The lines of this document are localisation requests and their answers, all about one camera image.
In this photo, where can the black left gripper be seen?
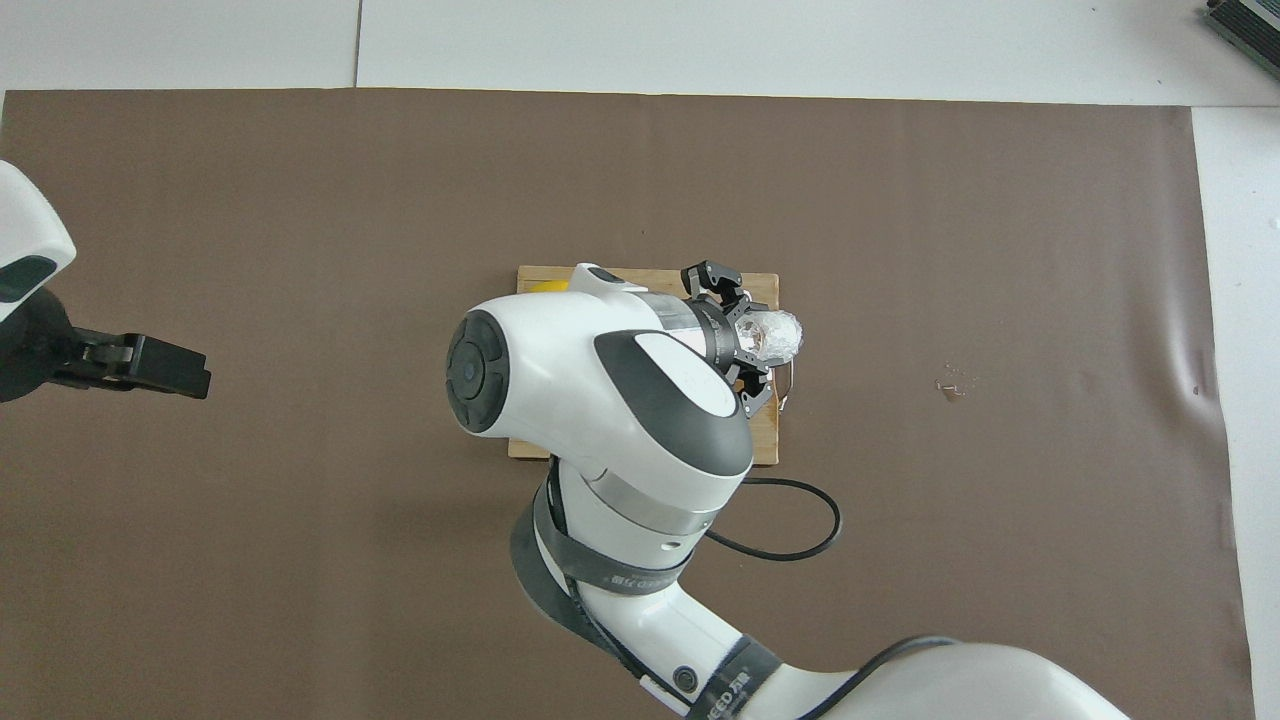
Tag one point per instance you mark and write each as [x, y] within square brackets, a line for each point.
[35, 350]

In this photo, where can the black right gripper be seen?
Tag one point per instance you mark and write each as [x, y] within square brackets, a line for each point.
[728, 345]

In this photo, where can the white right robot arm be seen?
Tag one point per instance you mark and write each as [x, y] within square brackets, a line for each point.
[560, 370]

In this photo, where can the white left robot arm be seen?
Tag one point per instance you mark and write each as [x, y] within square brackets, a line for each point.
[25, 230]

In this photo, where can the wooden cutting board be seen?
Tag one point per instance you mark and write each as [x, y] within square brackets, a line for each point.
[763, 440]

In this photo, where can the yellow lemon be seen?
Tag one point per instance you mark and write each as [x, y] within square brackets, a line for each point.
[550, 287]

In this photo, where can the brown paper table mat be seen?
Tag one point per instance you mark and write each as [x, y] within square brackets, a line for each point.
[300, 550]

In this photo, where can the black ribbed device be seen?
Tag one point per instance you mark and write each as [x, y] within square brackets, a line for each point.
[1250, 25]

